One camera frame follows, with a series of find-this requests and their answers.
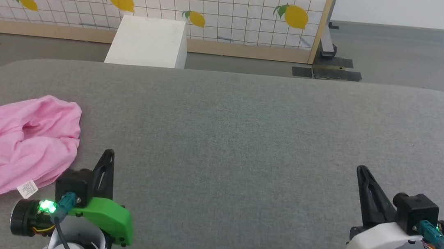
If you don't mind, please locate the metal screen support post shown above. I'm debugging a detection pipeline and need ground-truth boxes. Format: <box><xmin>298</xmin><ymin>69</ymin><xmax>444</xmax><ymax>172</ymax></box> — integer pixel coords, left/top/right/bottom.
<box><xmin>319</xmin><ymin>21</ymin><xmax>340</xmax><ymax>59</ymax></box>

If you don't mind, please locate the grey fabric sofa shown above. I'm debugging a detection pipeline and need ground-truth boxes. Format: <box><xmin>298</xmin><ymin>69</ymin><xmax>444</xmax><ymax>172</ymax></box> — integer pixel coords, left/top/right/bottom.
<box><xmin>0</xmin><ymin>44</ymin><xmax>444</xmax><ymax>249</ymax></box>

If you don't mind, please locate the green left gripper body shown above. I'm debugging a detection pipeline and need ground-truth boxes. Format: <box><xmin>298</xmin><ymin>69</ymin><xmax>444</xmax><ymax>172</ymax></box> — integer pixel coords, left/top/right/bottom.
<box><xmin>64</xmin><ymin>194</ymin><xmax>137</xmax><ymax>249</ymax></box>

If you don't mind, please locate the pink cloth garment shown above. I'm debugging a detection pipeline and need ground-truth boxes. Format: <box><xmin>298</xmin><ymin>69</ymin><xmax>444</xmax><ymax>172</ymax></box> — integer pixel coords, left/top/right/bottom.
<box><xmin>0</xmin><ymin>90</ymin><xmax>85</xmax><ymax>209</ymax></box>

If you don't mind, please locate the white box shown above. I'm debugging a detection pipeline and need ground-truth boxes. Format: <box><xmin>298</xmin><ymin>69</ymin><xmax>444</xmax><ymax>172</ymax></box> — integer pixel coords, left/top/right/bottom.
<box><xmin>104</xmin><ymin>13</ymin><xmax>191</xmax><ymax>71</ymax></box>

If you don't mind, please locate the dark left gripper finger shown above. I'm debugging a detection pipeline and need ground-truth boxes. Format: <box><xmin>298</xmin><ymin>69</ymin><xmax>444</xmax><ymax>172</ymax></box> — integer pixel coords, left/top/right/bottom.
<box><xmin>90</xmin><ymin>149</ymin><xmax>109</xmax><ymax>200</ymax></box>
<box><xmin>98</xmin><ymin>149</ymin><xmax>118</xmax><ymax>201</ymax></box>

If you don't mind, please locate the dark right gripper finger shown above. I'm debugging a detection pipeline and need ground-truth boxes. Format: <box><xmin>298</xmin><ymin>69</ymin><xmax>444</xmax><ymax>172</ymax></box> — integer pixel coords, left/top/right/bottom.
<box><xmin>350</xmin><ymin>165</ymin><xmax>383</xmax><ymax>230</ymax></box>
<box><xmin>356</xmin><ymin>166</ymin><xmax>402</xmax><ymax>230</ymax></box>

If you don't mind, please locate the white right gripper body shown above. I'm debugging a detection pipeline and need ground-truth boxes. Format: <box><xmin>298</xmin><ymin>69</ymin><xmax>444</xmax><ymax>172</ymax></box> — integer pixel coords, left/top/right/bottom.
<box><xmin>343</xmin><ymin>217</ymin><xmax>427</xmax><ymax>249</ymax></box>

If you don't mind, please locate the lemon print partition screen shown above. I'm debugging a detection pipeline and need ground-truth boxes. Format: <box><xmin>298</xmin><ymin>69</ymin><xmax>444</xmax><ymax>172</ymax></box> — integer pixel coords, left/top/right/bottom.
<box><xmin>0</xmin><ymin>0</ymin><xmax>338</xmax><ymax>67</ymax></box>

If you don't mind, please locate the black floor base plate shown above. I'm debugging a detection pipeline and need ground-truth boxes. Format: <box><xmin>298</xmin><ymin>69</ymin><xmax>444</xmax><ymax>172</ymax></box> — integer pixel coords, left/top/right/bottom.
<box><xmin>291</xmin><ymin>53</ymin><xmax>364</xmax><ymax>83</ymax></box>

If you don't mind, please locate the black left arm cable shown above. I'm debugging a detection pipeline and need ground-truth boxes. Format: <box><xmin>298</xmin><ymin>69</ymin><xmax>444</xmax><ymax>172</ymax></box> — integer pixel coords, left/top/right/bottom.
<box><xmin>47</xmin><ymin>190</ymin><xmax>84</xmax><ymax>249</ymax></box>

